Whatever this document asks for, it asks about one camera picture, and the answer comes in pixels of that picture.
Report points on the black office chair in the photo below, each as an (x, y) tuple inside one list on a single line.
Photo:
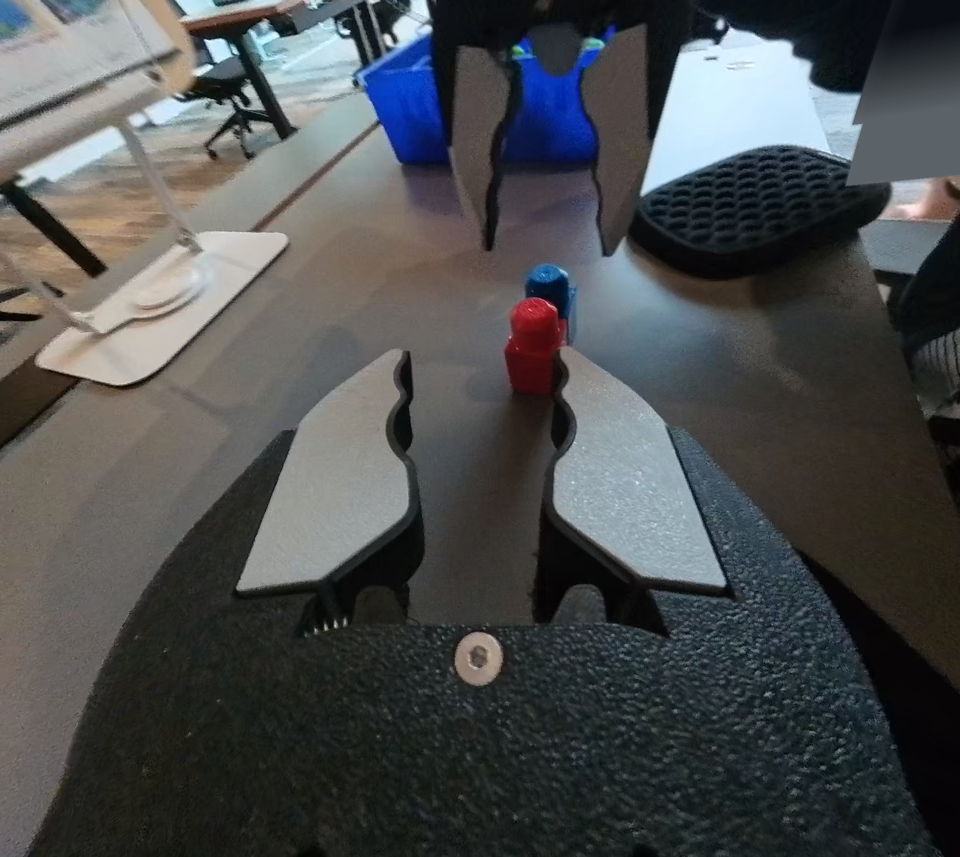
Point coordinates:
[(225, 85)]

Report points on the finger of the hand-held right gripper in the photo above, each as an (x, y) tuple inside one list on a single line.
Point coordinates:
[(623, 107), (477, 107)]

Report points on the blue plastic bin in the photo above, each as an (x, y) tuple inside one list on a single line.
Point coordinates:
[(405, 107)]

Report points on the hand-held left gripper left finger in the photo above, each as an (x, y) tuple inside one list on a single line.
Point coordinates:
[(323, 497)]

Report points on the grey mesh chair seat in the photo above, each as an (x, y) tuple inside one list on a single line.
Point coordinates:
[(900, 250)]

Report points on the black perforated rubber pad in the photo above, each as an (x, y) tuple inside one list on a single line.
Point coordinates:
[(750, 205)]

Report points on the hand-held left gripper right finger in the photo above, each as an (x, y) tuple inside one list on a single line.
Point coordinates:
[(630, 490)]

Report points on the person's printed top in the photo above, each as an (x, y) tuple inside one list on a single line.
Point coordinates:
[(933, 347)]

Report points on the blue mega block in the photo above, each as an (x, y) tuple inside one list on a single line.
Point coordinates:
[(552, 290)]

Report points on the red mega block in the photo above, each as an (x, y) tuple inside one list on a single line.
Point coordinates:
[(533, 355)]

